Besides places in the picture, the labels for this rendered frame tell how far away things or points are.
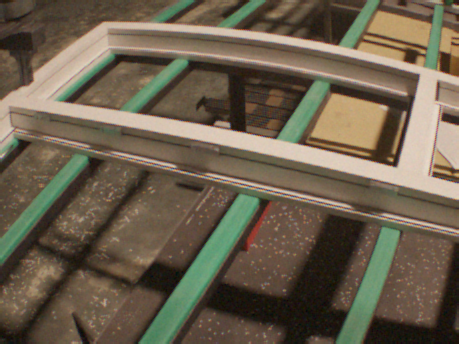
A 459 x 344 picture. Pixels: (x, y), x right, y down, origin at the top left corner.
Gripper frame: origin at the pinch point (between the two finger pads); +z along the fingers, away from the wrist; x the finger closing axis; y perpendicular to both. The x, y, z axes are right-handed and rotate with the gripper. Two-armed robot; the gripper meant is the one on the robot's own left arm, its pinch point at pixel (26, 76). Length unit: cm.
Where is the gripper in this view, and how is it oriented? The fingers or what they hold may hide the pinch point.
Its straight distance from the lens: 132.9
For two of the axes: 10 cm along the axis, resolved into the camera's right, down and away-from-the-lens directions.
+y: 3.9, -5.6, 7.3
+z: 0.3, 8.0, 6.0
